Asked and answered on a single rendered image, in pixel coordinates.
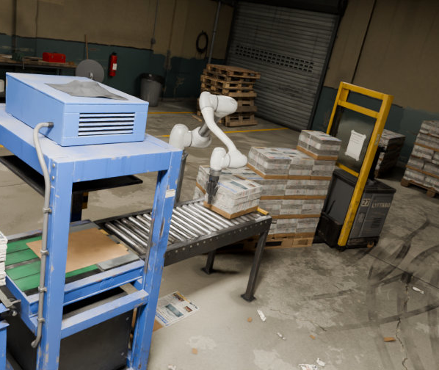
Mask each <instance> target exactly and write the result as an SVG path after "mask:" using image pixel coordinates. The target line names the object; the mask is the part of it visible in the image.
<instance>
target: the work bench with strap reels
mask: <svg viewBox="0 0 439 370"><path fill-rule="evenodd" d="M10 58H12V55H5V54H0V65H15V66H26V67H36V68H56V69H59V76H62V69H67V70H74V73H73V76H76V68H77V66H78V65H75V64H74V65H70V64H68V62H67V61H65V58H66V56H65V55H64V54H61V53H57V52H53V53H50V52H44V53H43V58H39V57H31V58H34V59H38V61H31V60H30V59H26V58H25V62H22V61H14V60H12V59H10ZM0 97H4V98H6V87H4V81H3V80H1V79H0Z"/></svg>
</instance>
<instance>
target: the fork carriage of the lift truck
mask: <svg viewBox="0 0 439 370"><path fill-rule="evenodd" d="M340 227H341V223H340V222H338V221H336V220H335V219H333V218H332V217H331V216H329V215H328V214H326V213H325V212H323V211H322V212H321V216H320V217H319V222H318V224H317V228H316V231H315V234H316V235H317V236H321V237H322V238H323V239H324V242H326V243H327V244H328V245H330V246H331V247H332V246H335V241H336V239H337V236H338V232H339V229H340Z"/></svg>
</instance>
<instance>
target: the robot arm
mask: <svg viewBox="0 0 439 370"><path fill-rule="evenodd" d="M199 104H200V110H201V112H202V115H203V117H204V119H205V122H204V123H203V124H202V126H201V127H198V128H196V129H195V130H193V131H190V130H188V128H187V127H186V126H185V125H183V124H176V125H175V126H174V127H173V129H172V131H171V133H170V139H169V144H170V145H172V146H174V147H176V148H178V149H181V150H182V151H183V152H182V157H181V158H183V157H184V155H185V154H186V153H187V152H186V151H185V148H187V147H191V148H206V147H208V146H209V145H210V144H211V142H212V136H211V135H210V133H211V131H212V132H213V133H214V134H215V135H216V136H217V137H218V138H219V139H220V140H221V141H222V142H224V143H225V144H226V146H227V147H228V150H229V152H228V154H227V153H226V152H225V149H224V148H215V149H214V150H213V153H212V155H211V161H210V164H211V166H210V170H209V174H210V175H209V180H208V181H206V193H207V194H208V202H207V204H211V201H212V199H213V196H215V195H216V193H217V190H218V189H219V188H220V186H218V180H219V178H220V176H221V172H222V168H223V167H229V168H243V167H245V166H246V165H247V157H246V156H245V155H242V154H241V153H240V151H239V150H237V149H236V146H235V145H234V144H233V142H232V141H231V140H230V139H229V138H228V137H227V136H226V135H225V134H224V133H223V131H222V130H221V129H220V128H219V127H218V126H217V124H218V122H219V121H220V119H221V118H222V117H224V116H226V115H229V114H232V113H234V112H235V111H236V110H237V106H238V105H237V102H236V100H234V99H233V98H231V97H228V96H223V95H211V93H209V92H202V93H201V94H200V99H199Z"/></svg>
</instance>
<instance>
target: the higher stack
mask: <svg viewBox="0 0 439 370"><path fill-rule="evenodd" d="M341 142H342V141H341V140H339V139H337V138H335V137H332V136H330V135H328V134H326V133H324V132H321V131H308V130H301V134H300V137H299V141H298V146H300V147H301V148H304V149H306V150H308V151H310V152H311V153H313V154H315V155H317V156H338V154H339V151H340V150H339V149H340V146H341ZM298 151H299V152H301V153H303V152H302V151H300V150H298ZM303 154H305V153H303ZM305 155H306V156H308V157H310V158H312V159H313V160H314V164H313V168H312V172H311V177H312V176H327V177H332V175H333V171H334V169H335V163H336V161H334V160H318V159H315V158H313V157H311V156H309V155H307V154H305ZM329 183H330V181H329V180H311V179H310V180H309V184H308V187H307V193H306V196H326V195H327V190H328V187H329ZM303 200H305V201H304V203H303V206H302V211H301V214H321V212H322V208H323V205H324V199H303ZM318 222H319V218H318V217H312V218H298V223H297V228H296V231H295V233H310V232H315V231H316V228H317V224H318ZM293 237H294V240H293V243H292V246H291V247H310V246H311V245H312V242H313V238H314V236H293Z"/></svg>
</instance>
